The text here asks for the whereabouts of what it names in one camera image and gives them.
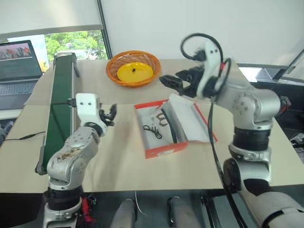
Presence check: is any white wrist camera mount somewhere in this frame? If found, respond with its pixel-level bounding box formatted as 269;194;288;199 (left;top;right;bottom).
76;93;108;137
196;40;226;99

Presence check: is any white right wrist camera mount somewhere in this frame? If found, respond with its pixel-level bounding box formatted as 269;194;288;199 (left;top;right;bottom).
196;40;226;99

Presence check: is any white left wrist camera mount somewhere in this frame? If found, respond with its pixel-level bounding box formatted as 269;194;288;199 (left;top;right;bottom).
76;93;108;137

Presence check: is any red wire bundle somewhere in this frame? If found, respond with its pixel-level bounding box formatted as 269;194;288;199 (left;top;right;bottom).
80;194;97;223

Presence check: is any black window frame post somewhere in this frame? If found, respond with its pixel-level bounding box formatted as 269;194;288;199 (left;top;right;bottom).
97;0;114;60

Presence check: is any orange shoebox with hinged lid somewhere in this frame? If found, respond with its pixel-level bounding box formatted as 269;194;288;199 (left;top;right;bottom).
133;93;219;160

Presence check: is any white roller blind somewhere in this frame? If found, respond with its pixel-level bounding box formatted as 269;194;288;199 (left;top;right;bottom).
0;0;104;34

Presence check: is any orange woven basket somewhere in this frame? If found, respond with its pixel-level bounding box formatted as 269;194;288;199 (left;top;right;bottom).
105;50;162;88

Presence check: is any grey open laptop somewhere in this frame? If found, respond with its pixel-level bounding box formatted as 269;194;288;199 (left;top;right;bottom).
0;39;44;111

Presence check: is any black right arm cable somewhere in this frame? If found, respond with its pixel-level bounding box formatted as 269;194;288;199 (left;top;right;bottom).
180;32;248;228

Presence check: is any thin black table cable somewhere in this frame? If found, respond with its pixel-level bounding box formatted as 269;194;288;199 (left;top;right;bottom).
4;131;46;141

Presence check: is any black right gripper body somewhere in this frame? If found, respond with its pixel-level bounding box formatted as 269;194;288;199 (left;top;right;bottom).
176;66;205;98

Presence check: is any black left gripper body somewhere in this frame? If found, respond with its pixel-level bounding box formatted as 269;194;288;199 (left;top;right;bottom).
98;108;114;127

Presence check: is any white shoe with black laces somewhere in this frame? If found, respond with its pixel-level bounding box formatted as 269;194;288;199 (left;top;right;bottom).
137;111;176;151

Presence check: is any yellow round plate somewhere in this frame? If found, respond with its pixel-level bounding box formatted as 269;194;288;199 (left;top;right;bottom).
116;62;154;84

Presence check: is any white shoe with black sole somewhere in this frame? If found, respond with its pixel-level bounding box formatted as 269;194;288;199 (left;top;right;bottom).
155;106;179;145

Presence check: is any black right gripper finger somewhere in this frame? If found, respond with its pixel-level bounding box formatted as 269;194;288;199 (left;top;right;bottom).
175;68;193;80
159;74;184;95

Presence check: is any green conveyor belt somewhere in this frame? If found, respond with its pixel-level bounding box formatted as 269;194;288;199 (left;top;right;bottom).
35;52;80;176

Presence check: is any dark framed equipment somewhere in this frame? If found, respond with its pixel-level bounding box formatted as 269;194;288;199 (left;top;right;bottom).
237;48;304;85

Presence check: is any dark rounded grey shape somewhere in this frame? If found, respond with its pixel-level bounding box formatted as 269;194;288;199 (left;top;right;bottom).
110;198;139;228

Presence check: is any thin white cable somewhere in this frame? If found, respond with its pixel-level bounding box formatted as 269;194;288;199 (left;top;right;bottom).
134;190;148;217

